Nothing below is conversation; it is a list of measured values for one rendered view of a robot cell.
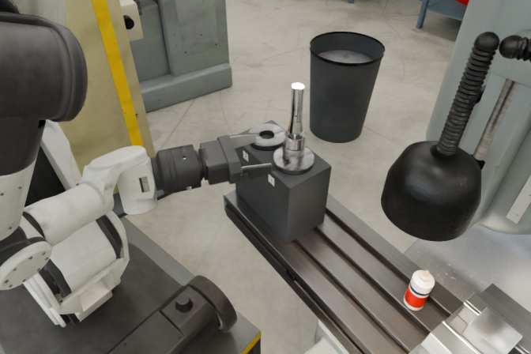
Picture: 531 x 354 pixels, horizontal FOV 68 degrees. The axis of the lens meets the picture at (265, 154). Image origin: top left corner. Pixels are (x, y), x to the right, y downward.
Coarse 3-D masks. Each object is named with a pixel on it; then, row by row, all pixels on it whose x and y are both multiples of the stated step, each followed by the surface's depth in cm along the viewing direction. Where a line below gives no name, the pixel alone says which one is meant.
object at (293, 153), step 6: (288, 144) 80; (294, 144) 80; (300, 144) 80; (288, 150) 81; (294, 150) 81; (300, 150) 81; (288, 156) 82; (294, 156) 82; (300, 156) 82; (288, 162) 83; (294, 162) 83; (300, 162) 83
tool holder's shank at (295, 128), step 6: (294, 84) 74; (300, 84) 74; (294, 90) 73; (300, 90) 73; (294, 96) 74; (300, 96) 74; (294, 102) 75; (300, 102) 75; (294, 108) 76; (300, 108) 76; (294, 114) 77; (300, 114) 77; (294, 120) 77; (300, 120) 78; (288, 126) 79; (294, 126) 78; (300, 126) 79; (294, 132) 79; (300, 132) 79
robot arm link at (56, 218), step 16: (64, 192) 63; (80, 192) 63; (32, 208) 58; (48, 208) 58; (64, 208) 60; (80, 208) 62; (96, 208) 64; (32, 224) 56; (48, 224) 57; (64, 224) 59; (80, 224) 62; (48, 240) 57
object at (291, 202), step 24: (264, 144) 88; (288, 168) 82; (312, 168) 84; (240, 192) 102; (264, 192) 90; (288, 192) 80; (312, 192) 86; (264, 216) 95; (288, 216) 85; (312, 216) 91; (288, 240) 91
